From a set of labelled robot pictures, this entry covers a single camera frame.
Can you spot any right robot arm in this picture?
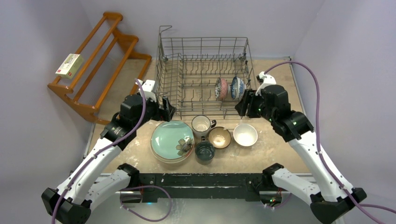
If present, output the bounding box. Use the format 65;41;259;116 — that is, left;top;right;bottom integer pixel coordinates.
235;84;367;224

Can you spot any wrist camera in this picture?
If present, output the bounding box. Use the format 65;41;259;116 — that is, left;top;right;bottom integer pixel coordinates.
255;71;276;96
136;79;158;102

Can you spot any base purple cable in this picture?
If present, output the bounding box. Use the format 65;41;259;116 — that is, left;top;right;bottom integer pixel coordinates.
120;185;172;223

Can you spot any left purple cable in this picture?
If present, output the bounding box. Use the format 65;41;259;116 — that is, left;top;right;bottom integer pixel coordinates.
50;78;148;224

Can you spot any grey wire dish rack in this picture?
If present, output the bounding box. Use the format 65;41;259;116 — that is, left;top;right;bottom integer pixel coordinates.
156;25;256;120

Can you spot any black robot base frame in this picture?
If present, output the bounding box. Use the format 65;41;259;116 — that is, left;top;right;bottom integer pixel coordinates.
110;163;293;205

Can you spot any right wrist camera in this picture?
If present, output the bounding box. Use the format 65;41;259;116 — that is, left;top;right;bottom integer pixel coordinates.
255;71;276;96

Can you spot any small cardboard box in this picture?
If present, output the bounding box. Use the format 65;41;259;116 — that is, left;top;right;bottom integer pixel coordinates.
55;54;84;79

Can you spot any blue white pattern bowl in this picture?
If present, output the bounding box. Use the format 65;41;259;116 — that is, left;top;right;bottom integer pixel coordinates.
231;77;246;100

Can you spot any tan brown-rimmed bowl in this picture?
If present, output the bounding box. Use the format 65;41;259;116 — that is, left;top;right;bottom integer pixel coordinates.
208;126;232;149

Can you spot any white ribbed mug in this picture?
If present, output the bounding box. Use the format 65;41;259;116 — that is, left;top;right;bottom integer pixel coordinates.
191;115;217;139

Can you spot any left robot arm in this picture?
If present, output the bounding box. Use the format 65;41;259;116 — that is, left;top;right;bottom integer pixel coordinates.
42;94;176;224

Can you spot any brown floral pattern bowl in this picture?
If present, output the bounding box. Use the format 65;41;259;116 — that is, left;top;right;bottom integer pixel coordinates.
215;77;229;100

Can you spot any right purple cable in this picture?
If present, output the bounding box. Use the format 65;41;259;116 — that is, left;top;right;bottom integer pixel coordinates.
263;61;396;224

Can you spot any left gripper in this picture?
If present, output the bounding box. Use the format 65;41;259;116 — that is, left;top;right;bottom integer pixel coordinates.
133;94;175;129

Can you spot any dark green mug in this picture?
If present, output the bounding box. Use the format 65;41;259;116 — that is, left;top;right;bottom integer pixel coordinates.
195;136;215;165

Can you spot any teal floral plate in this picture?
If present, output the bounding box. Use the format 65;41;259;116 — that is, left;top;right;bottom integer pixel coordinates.
150;120;195;161

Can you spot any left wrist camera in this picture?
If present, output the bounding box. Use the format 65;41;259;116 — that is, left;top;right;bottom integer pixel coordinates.
136;79;158;102

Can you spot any wooden shelf rack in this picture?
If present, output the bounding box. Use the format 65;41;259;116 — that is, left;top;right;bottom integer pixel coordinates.
47;12;152;125

